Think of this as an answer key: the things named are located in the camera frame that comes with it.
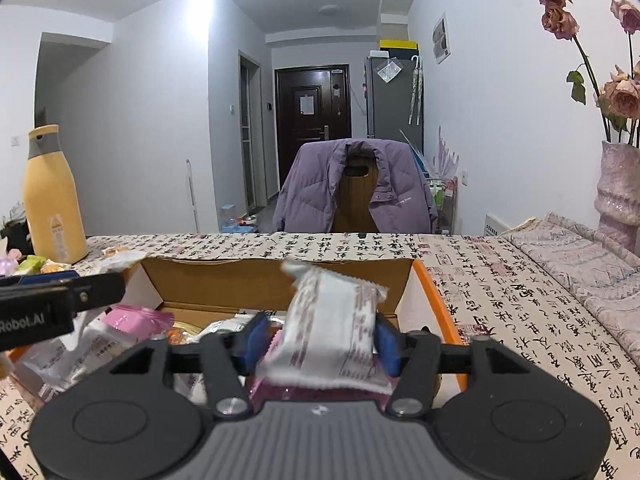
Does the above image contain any grey refrigerator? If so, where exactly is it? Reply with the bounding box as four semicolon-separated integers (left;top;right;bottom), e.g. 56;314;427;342
365;54;425;142

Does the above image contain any folded patterned blanket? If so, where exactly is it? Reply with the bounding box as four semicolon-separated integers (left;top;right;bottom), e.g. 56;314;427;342
502;212;640;348

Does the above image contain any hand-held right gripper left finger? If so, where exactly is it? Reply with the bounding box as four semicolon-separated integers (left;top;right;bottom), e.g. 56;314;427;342
109;312;273;418

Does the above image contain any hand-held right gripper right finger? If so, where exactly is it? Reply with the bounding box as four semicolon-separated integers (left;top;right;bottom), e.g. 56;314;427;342
374;314;532;418

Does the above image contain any white storage cart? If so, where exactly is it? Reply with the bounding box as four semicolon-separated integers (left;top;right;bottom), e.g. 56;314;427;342
427;176;458;235

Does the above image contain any yellow box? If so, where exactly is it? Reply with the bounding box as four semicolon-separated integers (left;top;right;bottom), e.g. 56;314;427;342
379;37;420;58

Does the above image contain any pink flower bouquet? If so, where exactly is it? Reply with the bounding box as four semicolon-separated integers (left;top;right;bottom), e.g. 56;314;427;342
532;0;640;148

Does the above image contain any dark brown door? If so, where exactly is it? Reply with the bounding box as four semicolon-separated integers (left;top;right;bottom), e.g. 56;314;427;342
274;64;352;198

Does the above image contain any green white snack packet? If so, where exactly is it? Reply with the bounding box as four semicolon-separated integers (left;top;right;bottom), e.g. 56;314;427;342
15;255;48;276

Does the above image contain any purple jacket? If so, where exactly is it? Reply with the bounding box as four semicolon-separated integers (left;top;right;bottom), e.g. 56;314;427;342
272;139;440;235

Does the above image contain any pink snack packet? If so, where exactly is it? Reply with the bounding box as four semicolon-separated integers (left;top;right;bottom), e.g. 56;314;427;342
102;305;176;346
250;375;393;411

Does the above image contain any orange cardboard box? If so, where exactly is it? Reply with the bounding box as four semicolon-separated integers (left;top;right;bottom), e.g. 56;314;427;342
0;256;473;406

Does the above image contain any pile of white packets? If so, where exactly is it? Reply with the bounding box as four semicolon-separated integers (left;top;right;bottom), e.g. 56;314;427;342
10;305;281;406

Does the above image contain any hanging umbrella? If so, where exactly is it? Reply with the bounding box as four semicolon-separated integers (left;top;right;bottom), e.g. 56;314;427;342
407;56;425;126

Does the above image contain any interior door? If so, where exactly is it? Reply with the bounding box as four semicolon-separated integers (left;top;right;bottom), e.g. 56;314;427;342
239;50;265;213

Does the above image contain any pink vase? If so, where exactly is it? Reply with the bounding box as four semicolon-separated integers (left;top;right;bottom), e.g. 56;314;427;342
594;140;640;256

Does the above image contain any white mop handle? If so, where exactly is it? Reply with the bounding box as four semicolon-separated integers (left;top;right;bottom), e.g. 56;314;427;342
186;159;201;233

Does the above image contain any wall poster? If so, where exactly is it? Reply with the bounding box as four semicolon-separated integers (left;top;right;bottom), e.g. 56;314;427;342
432;12;453;65

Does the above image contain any purple feather decoration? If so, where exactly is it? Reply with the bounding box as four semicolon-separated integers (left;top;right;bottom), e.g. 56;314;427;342
436;127;459;179

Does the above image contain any dark object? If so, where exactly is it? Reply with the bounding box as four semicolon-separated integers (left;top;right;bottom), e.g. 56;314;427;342
0;205;33;261

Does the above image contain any yellow bottle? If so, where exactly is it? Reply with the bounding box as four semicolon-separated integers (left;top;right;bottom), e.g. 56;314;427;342
22;124;90;265

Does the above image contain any wooden chair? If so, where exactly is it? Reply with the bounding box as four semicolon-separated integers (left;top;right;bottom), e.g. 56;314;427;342
332;152;382;233

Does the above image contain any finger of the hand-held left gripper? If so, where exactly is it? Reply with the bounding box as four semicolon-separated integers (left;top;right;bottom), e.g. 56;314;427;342
0;272;127;311
0;270;82;288

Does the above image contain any clear plastic bag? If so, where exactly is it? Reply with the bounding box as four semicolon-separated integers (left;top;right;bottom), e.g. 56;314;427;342
377;59;403;85

